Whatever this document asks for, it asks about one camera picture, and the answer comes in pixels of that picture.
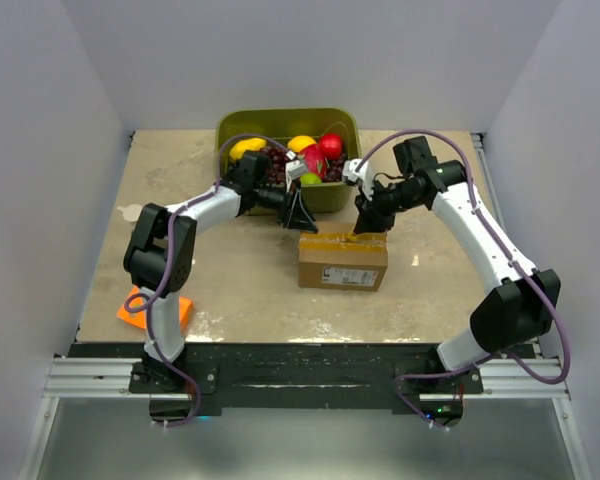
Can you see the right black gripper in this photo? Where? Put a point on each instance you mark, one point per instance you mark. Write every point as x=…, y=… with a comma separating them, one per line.
x=374, y=218

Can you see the yellow mango fruit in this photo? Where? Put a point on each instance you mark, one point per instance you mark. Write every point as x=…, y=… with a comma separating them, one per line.
x=238, y=150

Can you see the yellow lemon fruit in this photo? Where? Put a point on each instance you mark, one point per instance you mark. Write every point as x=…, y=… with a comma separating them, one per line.
x=300, y=142

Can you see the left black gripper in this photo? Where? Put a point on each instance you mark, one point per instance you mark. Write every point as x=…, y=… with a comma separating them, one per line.
x=292, y=207

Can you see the orange patterned block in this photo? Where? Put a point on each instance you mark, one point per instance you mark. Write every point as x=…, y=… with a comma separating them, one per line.
x=138, y=319

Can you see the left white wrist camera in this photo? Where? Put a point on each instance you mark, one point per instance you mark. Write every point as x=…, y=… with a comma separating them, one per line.
x=295, y=168

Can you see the green lime fruit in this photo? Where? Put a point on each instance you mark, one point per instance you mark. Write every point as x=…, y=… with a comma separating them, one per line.
x=310, y=179

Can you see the olive green plastic bin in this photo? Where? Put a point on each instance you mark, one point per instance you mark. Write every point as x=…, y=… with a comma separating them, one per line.
x=283, y=124

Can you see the red apple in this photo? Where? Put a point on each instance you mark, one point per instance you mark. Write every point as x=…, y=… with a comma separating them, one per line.
x=331, y=146

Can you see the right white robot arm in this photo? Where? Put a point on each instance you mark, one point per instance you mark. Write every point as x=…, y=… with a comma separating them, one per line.
x=520, y=300

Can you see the red grape bunch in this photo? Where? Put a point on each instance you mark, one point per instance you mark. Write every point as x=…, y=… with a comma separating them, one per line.
x=275, y=171

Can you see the bottle with beige cap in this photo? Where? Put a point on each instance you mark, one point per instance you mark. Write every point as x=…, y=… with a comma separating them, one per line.
x=130, y=213

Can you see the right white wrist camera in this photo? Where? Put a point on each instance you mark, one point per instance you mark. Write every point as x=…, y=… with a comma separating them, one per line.
x=359, y=173

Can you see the brown taped cardboard box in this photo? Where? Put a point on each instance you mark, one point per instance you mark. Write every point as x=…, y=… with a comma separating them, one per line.
x=327, y=261

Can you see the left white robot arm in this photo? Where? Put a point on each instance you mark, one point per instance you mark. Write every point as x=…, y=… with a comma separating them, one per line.
x=159, y=256

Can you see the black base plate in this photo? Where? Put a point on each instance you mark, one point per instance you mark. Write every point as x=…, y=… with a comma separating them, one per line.
x=209, y=378

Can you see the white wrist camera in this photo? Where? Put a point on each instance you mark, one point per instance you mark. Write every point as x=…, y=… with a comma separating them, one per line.
x=359, y=173
x=295, y=168

